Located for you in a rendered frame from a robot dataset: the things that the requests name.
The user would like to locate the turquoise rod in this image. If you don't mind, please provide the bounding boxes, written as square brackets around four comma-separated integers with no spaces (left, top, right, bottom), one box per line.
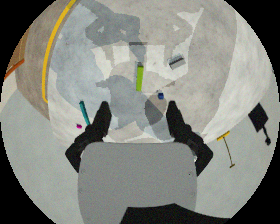
[79,101,90,125]

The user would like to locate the lime green rod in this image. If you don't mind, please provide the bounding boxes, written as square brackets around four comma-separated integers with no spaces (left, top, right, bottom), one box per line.
[136,66,144,91]

